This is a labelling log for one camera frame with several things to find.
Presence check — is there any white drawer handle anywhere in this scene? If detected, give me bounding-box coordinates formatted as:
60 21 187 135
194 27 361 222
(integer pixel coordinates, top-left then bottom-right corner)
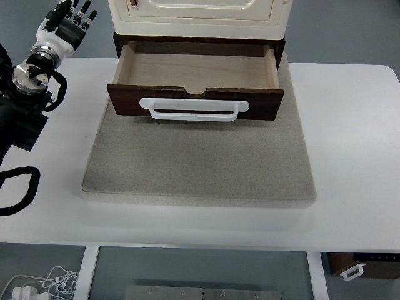
139 97 250 122

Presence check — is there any dark wooden drawer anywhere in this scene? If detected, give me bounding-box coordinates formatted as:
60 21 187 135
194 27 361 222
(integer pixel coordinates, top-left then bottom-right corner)
106 40 284 123

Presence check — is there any beige fabric mat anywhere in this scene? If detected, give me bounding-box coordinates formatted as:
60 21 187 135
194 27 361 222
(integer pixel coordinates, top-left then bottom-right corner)
81 51 318 209

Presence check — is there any white cable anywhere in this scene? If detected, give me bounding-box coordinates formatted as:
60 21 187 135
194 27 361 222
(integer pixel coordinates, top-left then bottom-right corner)
0 266 79 300

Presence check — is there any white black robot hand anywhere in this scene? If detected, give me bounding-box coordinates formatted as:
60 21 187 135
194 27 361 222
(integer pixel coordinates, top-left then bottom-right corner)
35 0 98 59

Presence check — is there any white power adapter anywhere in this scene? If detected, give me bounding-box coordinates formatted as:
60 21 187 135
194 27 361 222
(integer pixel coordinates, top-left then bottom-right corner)
11 286 40 300

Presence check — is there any white handle on brown box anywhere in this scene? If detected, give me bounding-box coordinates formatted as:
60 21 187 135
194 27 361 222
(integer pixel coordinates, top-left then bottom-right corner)
339 262 366 282

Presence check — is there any white table leg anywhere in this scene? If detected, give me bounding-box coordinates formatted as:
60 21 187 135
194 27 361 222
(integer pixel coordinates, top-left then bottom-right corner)
74 246 101 300
306 251 329 300

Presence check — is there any cream cabinet with dark base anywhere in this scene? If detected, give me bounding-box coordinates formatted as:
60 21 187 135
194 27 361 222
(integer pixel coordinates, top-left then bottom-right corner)
107 0 293 68

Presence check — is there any brown wooden box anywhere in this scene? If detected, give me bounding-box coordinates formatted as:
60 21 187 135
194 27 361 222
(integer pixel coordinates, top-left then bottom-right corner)
326 252 400 280

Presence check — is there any grey metal plate with screws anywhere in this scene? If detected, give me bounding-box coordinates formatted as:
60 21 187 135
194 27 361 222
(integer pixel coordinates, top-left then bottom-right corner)
124 284 284 300

